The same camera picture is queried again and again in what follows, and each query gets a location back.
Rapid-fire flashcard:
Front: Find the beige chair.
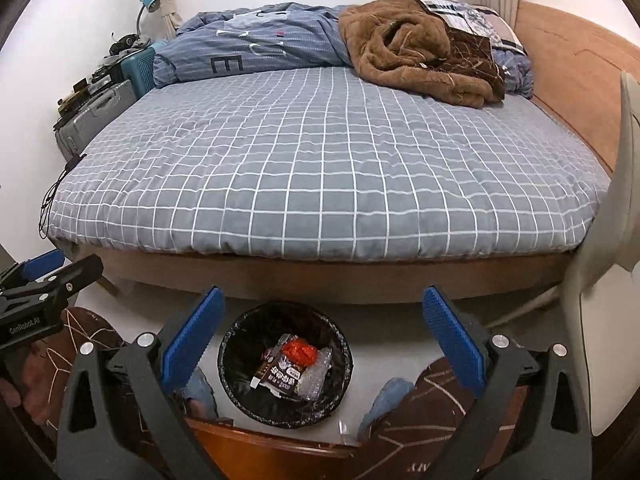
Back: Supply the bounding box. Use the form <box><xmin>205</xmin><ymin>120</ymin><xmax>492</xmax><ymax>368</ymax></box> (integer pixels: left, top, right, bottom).
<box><xmin>487</xmin><ymin>70</ymin><xmax>640</xmax><ymax>438</ymax></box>

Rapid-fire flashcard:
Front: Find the wooden bed frame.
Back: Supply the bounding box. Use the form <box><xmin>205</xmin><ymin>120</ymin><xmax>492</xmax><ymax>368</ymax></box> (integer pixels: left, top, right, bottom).
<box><xmin>76</xmin><ymin>245</ymin><xmax>572</xmax><ymax>306</ymax></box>

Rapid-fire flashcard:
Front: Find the grey checked bed sheet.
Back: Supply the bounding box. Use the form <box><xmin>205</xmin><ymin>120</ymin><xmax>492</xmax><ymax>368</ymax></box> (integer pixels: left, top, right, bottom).
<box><xmin>48</xmin><ymin>67</ymin><xmax>610</xmax><ymax>262</ymax></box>

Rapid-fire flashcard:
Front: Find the grey suitcase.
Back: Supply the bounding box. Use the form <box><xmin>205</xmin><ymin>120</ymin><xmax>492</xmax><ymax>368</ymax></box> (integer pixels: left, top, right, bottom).
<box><xmin>53</xmin><ymin>79</ymin><xmax>137</xmax><ymax>162</ymax></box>

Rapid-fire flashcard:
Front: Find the blue slipper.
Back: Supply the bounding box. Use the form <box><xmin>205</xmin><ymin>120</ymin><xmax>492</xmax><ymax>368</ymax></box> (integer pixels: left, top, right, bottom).
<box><xmin>357</xmin><ymin>377</ymin><xmax>414</xmax><ymax>442</ymax></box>
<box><xmin>178</xmin><ymin>367</ymin><xmax>218</xmax><ymax>422</ymax></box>

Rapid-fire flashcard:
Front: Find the brown fleece blanket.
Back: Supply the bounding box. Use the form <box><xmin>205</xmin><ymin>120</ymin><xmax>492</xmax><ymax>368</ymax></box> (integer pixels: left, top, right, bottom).
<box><xmin>338</xmin><ymin>0</ymin><xmax>506</xmax><ymax>108</ymax></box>

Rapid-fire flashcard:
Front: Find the brown patterned pyjama leg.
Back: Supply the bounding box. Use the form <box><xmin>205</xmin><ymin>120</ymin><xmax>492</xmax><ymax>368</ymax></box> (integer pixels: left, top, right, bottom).
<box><xmin>349</xmin><ymin>356</ymin><xmax>532</xmax><ymax>480</ymax></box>

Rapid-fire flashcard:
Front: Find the bubble wrap roll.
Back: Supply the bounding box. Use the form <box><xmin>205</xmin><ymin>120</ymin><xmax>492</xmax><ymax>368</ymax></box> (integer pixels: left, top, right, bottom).
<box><xmin>295</xmin><ymin>347</ymin><xmax>333</xmax><ymax>401</ymax></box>

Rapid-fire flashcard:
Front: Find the black trash bin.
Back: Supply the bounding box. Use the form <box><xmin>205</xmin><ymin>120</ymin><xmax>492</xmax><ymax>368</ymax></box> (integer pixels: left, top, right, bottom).
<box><xmin>218</xmin><ymin>301</ymin><xmax>352</xmax><ymax>429</ymax></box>

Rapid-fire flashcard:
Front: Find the wooden headboard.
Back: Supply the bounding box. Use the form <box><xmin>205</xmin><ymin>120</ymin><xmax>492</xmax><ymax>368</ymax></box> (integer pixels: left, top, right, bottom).
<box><xmin>515</xmin><ymin>1</ymin><xmax>639</xmax><ymax>171</ymax></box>

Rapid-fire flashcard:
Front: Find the person's left hand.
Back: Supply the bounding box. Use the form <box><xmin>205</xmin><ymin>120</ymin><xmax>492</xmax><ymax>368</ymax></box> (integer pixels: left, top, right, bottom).
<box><xmin>1</xmin><ymin>344</ymin><xmax>61</xmax><ymax>429</ymax></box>

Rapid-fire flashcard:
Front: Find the red plastic bag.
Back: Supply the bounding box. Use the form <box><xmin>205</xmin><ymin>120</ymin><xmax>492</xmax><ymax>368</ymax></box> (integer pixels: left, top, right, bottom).
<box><xmin>282</xmin><ymin>337</ymin><xmax>318</xmax><ymax>367</ymax></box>

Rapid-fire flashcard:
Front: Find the brown cookie box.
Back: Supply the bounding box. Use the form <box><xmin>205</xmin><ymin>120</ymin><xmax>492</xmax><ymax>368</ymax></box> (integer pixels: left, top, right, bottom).
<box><xmin>250</xmin><ymin>334</ymin><xmax>305</xmax><ymax>399</ymax></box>

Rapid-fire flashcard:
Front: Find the teal suitcase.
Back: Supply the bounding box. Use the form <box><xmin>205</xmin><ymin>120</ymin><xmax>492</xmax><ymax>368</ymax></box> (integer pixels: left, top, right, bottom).
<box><xmin>120</xmin><ymin>40</ymin><xmax>167</xmax><ymax>99</ymax></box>

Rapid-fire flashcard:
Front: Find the black charger cable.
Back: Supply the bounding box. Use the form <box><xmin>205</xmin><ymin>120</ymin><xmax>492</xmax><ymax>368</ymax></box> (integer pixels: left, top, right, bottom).
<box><xmin>37</xmin><ymin>153</ymin><xmax>87</xmax><ymax>241</ymax></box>

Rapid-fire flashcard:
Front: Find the blue desk lamp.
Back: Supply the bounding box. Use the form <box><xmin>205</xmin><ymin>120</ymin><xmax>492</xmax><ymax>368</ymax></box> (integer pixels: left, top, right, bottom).
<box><xmin>136</xmin><ymin>0</ymin><xmax>160</xmax><ymax>36</ymax></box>

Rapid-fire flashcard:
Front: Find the blue striped duvet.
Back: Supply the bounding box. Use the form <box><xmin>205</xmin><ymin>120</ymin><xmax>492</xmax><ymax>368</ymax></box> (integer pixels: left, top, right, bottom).
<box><xmin>153</xmin><ymin>2</ymin><xmax>352</xmax><ymax>88</ymax></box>

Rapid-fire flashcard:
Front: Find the patterned pillow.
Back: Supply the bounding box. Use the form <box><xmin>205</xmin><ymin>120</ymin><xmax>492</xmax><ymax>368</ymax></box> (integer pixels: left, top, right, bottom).
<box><xmin>424</xmin><ymin>0</ymin><xmax>535</xmax><ymax>100</ymax></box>

